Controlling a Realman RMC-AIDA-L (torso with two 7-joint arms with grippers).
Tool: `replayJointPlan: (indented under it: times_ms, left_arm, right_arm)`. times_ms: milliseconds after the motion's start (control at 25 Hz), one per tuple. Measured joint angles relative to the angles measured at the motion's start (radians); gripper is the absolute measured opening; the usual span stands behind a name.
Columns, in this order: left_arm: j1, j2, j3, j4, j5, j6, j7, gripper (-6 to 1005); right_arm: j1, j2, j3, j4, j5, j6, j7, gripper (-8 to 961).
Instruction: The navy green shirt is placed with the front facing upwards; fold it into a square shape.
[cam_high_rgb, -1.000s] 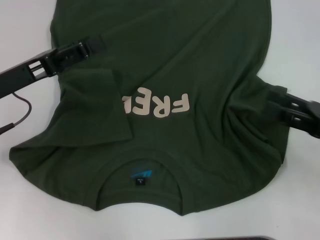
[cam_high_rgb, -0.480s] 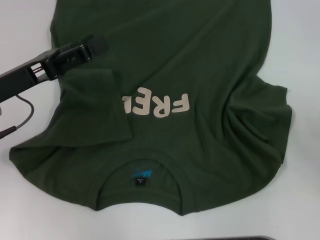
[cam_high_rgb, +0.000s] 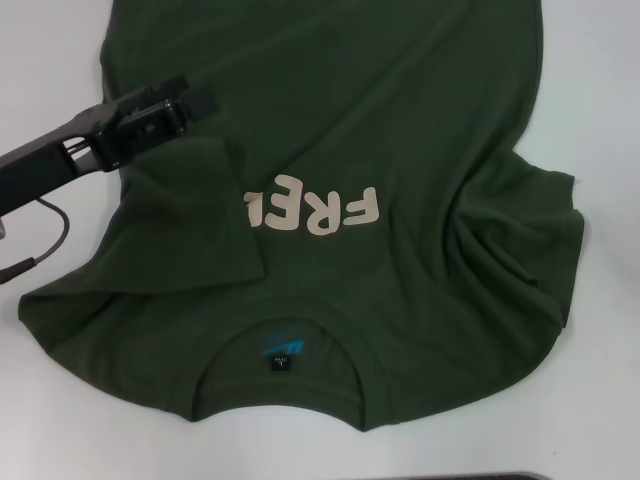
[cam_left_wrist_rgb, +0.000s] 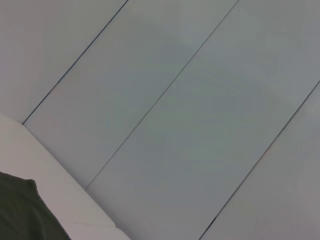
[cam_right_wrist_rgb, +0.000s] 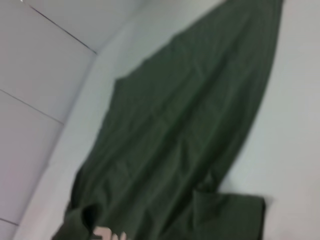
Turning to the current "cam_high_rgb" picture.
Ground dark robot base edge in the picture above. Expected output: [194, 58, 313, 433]
[310, 469, 550, 480]

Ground dark green printed t-shirt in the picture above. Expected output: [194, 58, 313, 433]
[17, 0, 586, 444]

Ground left gripper grey cable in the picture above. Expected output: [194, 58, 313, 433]
[0, 196, 70, 284]

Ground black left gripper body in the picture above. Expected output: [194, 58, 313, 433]
[0, 87, 190, 217]

